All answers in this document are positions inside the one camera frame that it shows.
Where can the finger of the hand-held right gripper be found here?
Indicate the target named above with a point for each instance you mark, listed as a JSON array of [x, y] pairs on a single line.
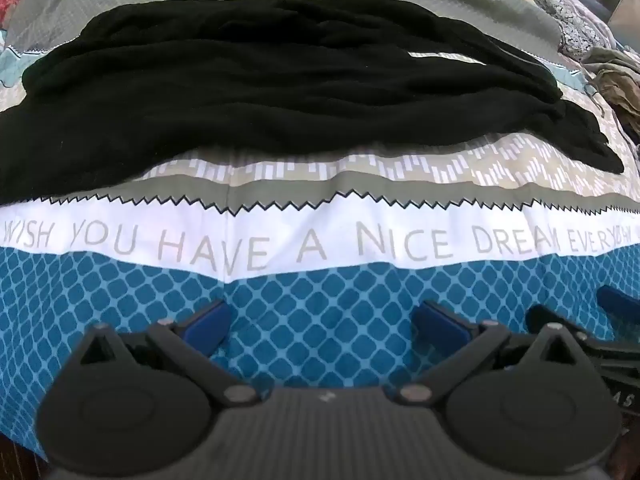
[[590, 347], [622, 302]]

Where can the beige box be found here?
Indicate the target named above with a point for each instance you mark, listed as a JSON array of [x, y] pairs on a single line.
[[627, 15]]

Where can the grey floral cloth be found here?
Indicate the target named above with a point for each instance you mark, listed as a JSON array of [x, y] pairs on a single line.
[[565, 10]]

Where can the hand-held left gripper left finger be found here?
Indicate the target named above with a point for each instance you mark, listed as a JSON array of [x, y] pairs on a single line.
[[207, 327]]

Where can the black pants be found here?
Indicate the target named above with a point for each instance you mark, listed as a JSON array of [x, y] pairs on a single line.
[[250, 85]]

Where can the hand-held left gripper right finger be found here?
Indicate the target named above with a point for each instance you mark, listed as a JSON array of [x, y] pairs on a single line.
[[440, 325]]

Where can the olive green garment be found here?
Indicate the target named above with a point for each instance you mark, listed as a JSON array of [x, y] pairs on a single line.
[[617, 77]]

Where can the patterned bed sheet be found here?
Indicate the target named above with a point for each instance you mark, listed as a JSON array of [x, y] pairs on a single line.
[[325, 300]]

